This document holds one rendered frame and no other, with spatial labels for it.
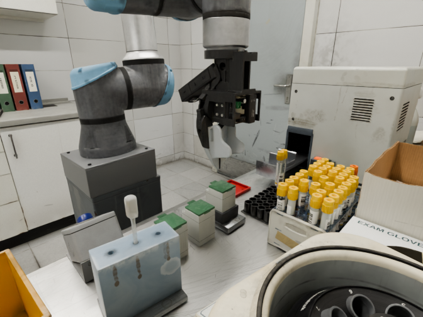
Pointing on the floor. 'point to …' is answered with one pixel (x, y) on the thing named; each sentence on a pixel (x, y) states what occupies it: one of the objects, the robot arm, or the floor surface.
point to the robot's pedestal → (150, 209)
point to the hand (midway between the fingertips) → (215, 161)
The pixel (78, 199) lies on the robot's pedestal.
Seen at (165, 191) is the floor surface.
